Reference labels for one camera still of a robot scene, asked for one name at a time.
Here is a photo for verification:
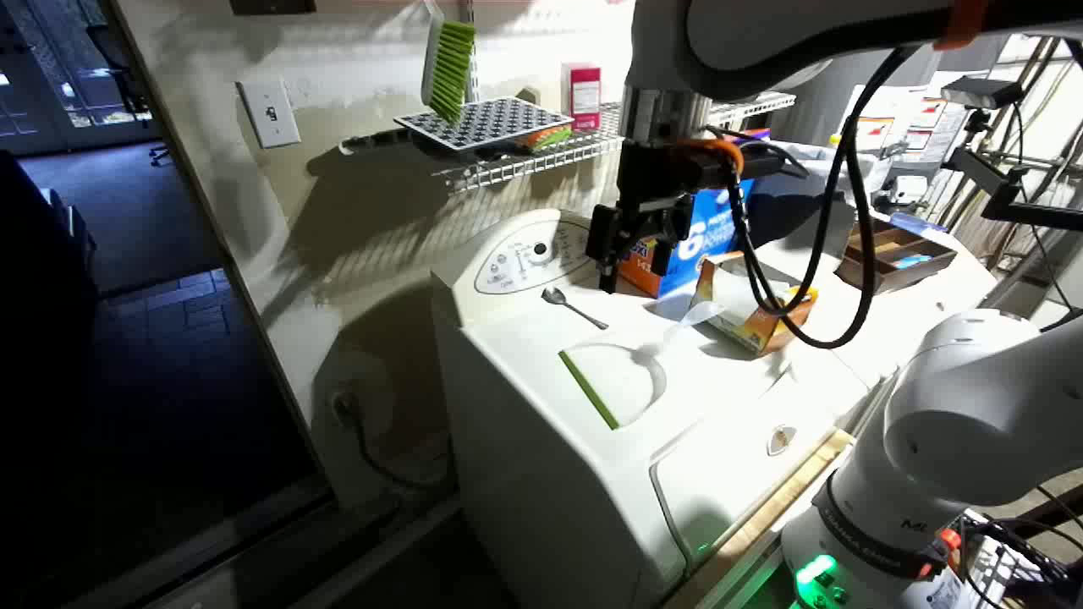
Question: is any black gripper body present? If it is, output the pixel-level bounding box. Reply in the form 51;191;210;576
613;135;734;230

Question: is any orange blue detergent box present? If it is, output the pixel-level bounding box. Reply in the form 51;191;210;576
615;178;761;300

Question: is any pink white box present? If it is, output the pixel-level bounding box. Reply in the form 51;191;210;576
565;63;607;135

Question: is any small orange paper box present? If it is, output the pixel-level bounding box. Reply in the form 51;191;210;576
694;257;823;359

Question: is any metal spoon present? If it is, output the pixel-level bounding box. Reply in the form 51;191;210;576
539;283;613;336

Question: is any small colourful packet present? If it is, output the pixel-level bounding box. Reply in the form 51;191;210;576
515;120;576;159

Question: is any green strip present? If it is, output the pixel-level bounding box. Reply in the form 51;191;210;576
554;349;624;434

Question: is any grey dimpled tray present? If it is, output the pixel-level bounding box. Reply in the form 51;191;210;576
394;96;576;155

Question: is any brown wooden tray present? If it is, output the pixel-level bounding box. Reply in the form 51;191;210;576
833;213;963;296

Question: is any green perforated panel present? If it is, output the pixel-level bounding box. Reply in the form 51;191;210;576
420;18;482;126

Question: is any white toy washing machine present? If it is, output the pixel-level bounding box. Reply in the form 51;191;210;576
429;207;1002;609

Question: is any white wire shelf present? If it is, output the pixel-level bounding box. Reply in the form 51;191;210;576
337;113;636;196

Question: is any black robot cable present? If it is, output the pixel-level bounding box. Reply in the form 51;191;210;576
720;45;923;350

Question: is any black wall power cable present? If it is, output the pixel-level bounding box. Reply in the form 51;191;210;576
329;381;455;495

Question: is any black camera stand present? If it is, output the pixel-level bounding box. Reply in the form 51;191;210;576
943;70;1083;233

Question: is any white wall outlet plate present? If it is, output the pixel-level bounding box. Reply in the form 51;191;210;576
234;73;304;153

